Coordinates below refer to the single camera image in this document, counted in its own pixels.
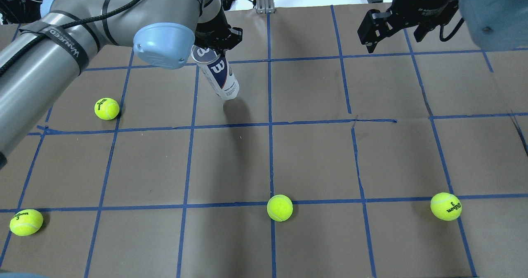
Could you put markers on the yellow tennis ball front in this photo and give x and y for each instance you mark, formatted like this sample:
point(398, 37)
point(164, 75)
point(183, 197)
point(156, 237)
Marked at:
point(279, 208)

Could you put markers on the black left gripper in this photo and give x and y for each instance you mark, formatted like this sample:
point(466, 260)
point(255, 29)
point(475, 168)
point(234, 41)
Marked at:
point(213, 31)

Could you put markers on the yellow tennis ball near base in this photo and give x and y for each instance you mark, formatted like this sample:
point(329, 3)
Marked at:
point(107, 108)

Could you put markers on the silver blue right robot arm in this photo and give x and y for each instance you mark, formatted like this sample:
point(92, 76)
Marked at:
point(493, 25)

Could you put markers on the white blue tennis ball can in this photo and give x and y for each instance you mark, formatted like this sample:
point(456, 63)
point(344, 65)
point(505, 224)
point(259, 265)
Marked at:
point(217, 71)

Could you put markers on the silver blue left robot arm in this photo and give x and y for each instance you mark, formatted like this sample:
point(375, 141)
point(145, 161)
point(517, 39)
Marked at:
point(52, 51)

